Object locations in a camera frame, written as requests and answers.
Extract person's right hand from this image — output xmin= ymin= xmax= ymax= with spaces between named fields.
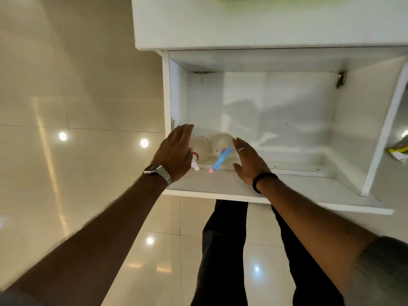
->
xmin=232 ymin=138 xmax=272 ymax=186

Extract person's left hand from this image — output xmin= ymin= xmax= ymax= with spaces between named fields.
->
xmin=150 ymin=124 xmax=194 ymax=184

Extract person's left forearm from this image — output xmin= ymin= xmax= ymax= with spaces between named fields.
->
xmin=6 ymin=174 xmax=168 ymax=306

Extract person's right forearm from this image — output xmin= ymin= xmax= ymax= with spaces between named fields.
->
xmin=255 ymin=177 xmax=380 ymax=293

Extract black wristband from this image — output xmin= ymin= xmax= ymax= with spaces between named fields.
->
xmin=252 ymin=172 xmax=279 ymax=194

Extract silver metal wristwatch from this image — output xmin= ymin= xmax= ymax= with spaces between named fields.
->
xmin=142 ymin=164 xmax=172 ymax=187

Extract white cabinet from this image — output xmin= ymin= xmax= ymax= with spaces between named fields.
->
xmin=131 ymin=0 xmax=408 ymax=216

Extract black trousers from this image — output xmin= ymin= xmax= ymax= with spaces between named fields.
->
xmin=190 ymin=199 xmax=347 ymax=306

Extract white cabinet door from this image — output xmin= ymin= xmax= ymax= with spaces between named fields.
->
xmin=361 ymin=60 xmax=408 ymax=197

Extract yellow and white packet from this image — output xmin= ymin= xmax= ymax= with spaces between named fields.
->
xmin=385 ymin=136 xmax=408 ymax=164

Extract grey right sleeve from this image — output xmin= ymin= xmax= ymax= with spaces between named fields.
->
xmin=342 ymin=236 xmax=408 ymax=306

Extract grey sleeve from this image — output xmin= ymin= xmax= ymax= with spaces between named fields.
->
xmin=342 ymin=236 xmax=408 ymax=306
xmin=0 ymin=288 xmax=43 ymax=306

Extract grey left sleeve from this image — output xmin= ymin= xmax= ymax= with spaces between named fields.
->
xmin=0 ymin=288 xmax=43 ymax=306

